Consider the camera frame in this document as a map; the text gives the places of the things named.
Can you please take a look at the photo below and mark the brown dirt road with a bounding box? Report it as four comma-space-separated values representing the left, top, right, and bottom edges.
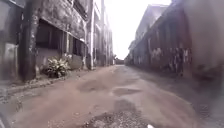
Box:
0, 64, 224, 128

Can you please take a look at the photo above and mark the green leafy bush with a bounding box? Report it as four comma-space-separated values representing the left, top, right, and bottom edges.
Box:
44, 57, 72, 79

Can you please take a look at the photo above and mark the pale distant building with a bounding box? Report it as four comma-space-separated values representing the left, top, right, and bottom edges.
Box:
128, 3, 170, 51

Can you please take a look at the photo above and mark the weathered grey concrete building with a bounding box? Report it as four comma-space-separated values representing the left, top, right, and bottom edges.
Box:
0, 0, 115, 83

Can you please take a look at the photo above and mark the rubble strip beside road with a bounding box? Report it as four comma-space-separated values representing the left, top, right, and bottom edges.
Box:
0, 68, 98, 101

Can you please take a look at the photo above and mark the long stained dark wall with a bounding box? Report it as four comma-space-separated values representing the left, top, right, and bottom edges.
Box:
124, 0, 224, 83

